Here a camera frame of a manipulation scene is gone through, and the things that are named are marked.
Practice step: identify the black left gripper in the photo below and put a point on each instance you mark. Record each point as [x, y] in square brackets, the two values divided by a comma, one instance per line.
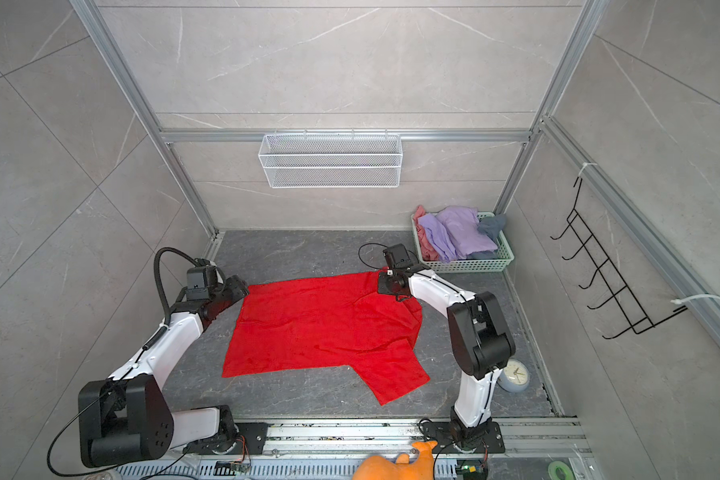
[236, 288]

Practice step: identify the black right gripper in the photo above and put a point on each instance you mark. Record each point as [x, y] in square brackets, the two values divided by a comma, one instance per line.
[382, 288]

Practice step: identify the red t shirt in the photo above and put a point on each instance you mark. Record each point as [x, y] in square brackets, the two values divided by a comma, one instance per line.
[330, 322]

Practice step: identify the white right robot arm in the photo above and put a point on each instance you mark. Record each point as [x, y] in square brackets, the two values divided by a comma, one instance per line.
[481, 343]

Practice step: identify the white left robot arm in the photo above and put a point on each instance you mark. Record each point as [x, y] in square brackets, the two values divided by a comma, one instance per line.
[125, 418]

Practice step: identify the pink t shirt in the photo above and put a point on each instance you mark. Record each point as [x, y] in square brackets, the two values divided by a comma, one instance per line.
[428, 252]

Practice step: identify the green plastic basket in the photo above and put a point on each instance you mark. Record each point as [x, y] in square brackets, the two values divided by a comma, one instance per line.
[502, 257]

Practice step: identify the purple t shirt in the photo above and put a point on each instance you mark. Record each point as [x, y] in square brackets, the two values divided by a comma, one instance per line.
[454, 235]

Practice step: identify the grey t shirt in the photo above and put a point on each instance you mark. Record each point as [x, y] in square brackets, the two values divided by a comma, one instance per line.
[492, 226]

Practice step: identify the white round clock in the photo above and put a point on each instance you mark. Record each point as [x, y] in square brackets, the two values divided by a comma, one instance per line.
[515, 377]

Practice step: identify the orange plush toy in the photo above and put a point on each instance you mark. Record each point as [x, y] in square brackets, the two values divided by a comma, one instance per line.
[379, 468]

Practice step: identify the green tape roll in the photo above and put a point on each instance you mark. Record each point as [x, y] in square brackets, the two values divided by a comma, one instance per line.
[559, 470]

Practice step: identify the white wire mesh basket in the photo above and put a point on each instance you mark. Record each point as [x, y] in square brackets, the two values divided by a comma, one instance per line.
[312, 160]

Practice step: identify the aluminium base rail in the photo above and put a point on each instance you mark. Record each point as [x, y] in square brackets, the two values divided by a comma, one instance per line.
[334, 449]

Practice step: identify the black wall hook rack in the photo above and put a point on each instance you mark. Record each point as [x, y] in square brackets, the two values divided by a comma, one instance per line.
[605, 272]

